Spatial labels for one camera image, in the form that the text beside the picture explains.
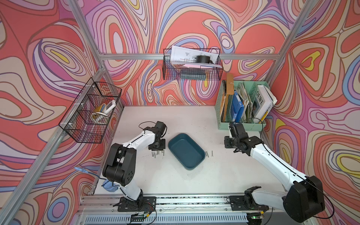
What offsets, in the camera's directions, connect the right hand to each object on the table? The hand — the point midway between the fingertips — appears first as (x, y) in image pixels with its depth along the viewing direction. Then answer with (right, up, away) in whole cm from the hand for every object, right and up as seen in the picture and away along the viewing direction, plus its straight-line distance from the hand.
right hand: (229, 144), depth 84 cm
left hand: (-43, -4, +7) cm, 44 cm away
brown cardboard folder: (0, +32, -2) cm, 32 cm away
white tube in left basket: (-68, +22, -10) cm, 72 cm away
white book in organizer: (+23, +26, +3) cm, 35 cm away
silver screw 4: (-41, -8, +9) cm, 43 cm away
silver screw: (-13, -8, +8) cm, 17 cm away
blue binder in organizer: (+8, +22, +9) cm, 25 cm away
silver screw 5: (-49, -8, +8) cm, 50 cm away
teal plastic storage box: (-24, -8, +8) cm, 27 cm away
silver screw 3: (-9, -7, +9) cm, 14 cm away
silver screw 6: (-48, -8, +9) cm, 49 cm away
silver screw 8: (-45, -7, +9) cm, 47 cm away
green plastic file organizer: (+21, +10, +18) cm, 29 cm away
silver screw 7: (-47, -9, +6) cm, 48 cm away
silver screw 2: (-12, -8, +8) cm, 17 cm away
